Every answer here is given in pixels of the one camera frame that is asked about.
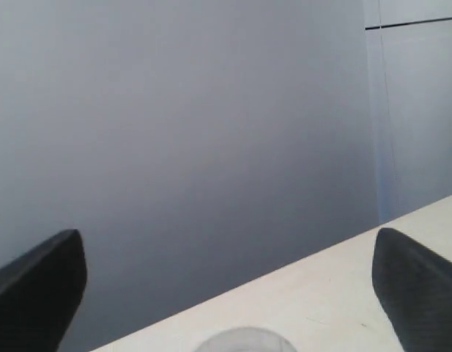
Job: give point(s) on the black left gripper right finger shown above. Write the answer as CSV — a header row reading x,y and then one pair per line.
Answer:
x,y
414,287

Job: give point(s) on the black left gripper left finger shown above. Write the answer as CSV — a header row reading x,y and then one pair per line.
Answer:
x,y
40,292

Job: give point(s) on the clear plastic spice shaker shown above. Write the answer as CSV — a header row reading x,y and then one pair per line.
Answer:
x,y
246,338

